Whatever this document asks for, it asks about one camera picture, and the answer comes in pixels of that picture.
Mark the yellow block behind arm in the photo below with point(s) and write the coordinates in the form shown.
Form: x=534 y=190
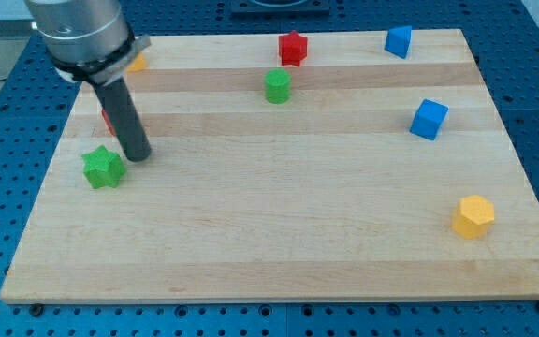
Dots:
x=138 y=64

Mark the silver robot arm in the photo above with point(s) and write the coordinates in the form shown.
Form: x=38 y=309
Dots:
x=87 y=40

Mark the wooden board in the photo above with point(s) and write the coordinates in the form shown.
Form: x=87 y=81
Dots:
x=326 y=197

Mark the green cylinder block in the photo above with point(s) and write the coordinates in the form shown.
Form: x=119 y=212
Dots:
x=277 y=86

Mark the red star block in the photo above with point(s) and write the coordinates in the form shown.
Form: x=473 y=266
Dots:
x=293 y=48

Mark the red block behind rod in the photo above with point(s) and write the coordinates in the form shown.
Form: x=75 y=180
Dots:
x=108 y=123

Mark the blue cube block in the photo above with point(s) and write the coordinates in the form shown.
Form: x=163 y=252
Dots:
x=428 y=119

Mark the green star block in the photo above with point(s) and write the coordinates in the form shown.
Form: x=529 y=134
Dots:
x=103 y=168

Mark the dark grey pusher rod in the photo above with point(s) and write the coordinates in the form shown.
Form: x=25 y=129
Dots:
x=117 y=102

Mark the blue triangular block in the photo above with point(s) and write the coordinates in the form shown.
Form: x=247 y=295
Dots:
x=398 y=40

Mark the yellow hexagon block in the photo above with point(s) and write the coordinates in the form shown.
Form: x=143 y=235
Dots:
x=473 y=217

